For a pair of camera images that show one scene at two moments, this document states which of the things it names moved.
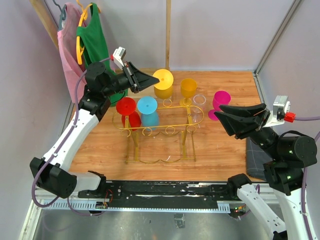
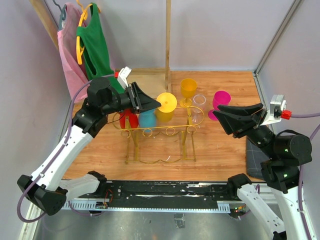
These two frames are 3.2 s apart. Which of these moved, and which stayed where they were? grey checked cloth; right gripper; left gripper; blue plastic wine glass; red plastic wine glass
Moved: left gripper
Stayed: grey checked cloth; red plastic wine glass; right gripper; blue plastic wine glass
